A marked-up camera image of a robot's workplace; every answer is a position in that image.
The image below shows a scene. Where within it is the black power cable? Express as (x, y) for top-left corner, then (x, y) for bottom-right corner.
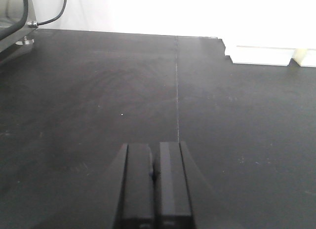
(27, 0), (69, 29)

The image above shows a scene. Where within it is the middle white storage bin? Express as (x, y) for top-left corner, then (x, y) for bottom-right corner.
(292, 48), (316, 68)

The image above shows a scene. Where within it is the stainless steel lab machine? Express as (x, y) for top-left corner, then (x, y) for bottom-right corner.
(0, 0), (36, 63)

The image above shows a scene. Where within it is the left white storage bin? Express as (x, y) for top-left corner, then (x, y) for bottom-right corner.
(222, 39), (295, 66)

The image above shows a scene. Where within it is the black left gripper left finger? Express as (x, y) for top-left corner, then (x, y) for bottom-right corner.
(114, 143), (154, 229)

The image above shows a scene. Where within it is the white storage bin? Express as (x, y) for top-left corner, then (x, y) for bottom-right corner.
(292, 48), (316, 68)
(222, 39), (295, 66)

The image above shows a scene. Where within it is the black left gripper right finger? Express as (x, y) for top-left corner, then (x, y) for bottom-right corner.
(154, 142), (194, 229)

